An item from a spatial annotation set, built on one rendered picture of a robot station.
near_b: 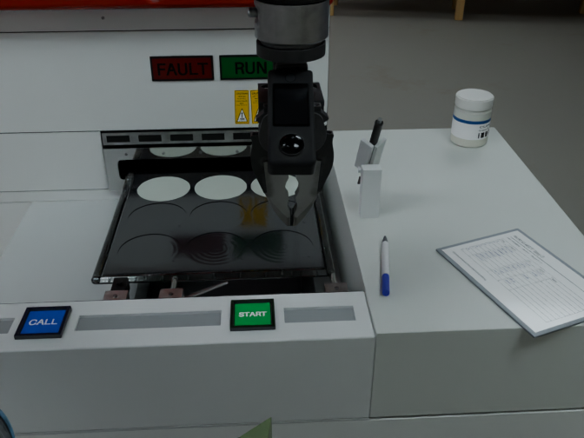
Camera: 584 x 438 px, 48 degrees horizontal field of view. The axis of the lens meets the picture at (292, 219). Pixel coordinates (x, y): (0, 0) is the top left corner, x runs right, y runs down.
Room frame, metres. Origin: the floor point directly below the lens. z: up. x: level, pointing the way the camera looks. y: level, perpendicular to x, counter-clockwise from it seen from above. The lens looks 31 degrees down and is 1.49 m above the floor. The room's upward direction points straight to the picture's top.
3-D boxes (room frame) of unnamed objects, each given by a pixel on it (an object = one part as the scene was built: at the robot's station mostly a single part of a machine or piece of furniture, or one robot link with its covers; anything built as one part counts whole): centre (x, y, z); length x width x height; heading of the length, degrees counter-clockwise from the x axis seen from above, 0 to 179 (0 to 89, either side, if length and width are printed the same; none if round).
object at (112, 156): (1.23, 0.16, 0.89); 0.44 x 0.02 x 0.10; 93
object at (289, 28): (0.68, 0.00, 1.33); 0.08 x 0.08 x 0.05
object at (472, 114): (1.19, -0.35, 1.01); 0.07 x 0.07 x 0.10
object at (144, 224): (1.02, 0.13, 0.90); 0.34 x 0.34 x 0.01; 3
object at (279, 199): (0.68, 0.02, 1.14); 0.06 x 0.03 x 0.09; 3
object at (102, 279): (0.84, 0.12, 0.90); 0.38 x 0.01 x 0.01; 93
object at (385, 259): (0.76, -0.13, 0.97); 0.14 x 0.01 x 0.01; 174
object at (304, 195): (0.68, -0.01, 1.14); 0.06 x 0.03 x 0.09; 3
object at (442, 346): (0.94, -0.26, 0.89); 0.62 x 0.35 x 0.14; 3
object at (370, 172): (0.92, -0.12, 1.03); 0.06 x 0.04 x 0.13; 3
